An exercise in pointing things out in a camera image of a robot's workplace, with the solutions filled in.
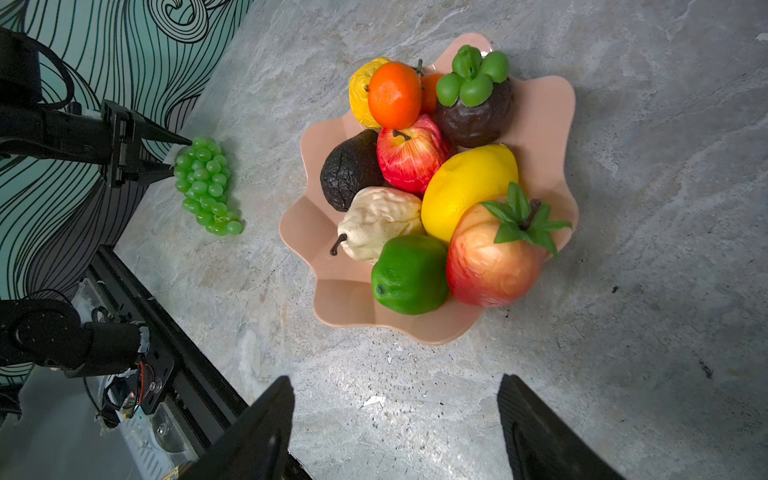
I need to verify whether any pink scalloped fruit bowl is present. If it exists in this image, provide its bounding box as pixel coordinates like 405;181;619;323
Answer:
278;32;581;346

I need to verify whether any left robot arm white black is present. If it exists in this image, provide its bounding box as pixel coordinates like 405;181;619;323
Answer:
1;28;192;188

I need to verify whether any red fake apple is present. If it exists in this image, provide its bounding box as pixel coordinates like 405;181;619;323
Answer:
376;114;454;197

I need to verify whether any orange oval cherry tomato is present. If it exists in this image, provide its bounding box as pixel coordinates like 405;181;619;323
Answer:
368;62;422;130

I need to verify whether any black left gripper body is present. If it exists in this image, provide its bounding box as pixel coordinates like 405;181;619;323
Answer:
100;100;144;188

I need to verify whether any dark fake avocado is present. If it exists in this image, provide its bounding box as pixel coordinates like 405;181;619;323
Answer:
320;129;387;212

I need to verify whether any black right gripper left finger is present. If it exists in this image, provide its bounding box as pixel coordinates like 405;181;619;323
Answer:
180;376;295;480

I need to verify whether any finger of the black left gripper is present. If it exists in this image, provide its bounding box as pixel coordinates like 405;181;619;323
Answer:
140;119;192;146
139;163;174;185

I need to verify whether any green fake grape bunch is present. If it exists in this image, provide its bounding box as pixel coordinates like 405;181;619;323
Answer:
173;137;244;237

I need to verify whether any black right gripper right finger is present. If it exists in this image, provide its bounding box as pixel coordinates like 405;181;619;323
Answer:
497;375;623;480

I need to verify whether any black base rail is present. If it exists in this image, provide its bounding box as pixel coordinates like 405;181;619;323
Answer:
86;245;310;479

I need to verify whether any small yellow fake pear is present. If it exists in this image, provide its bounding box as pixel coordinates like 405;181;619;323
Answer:
348;57;390;130

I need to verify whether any orange cherry tomato with stem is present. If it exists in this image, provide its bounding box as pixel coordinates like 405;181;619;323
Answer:
414;59;443;115

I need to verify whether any green fake lime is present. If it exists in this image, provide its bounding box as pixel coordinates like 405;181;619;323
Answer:
371;235;450;316

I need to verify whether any red fake strawberry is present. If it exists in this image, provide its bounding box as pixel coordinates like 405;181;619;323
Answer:
446;182;572;308

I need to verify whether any yellow fake lemon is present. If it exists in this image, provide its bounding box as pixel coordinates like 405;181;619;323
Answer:
421;144;519;244

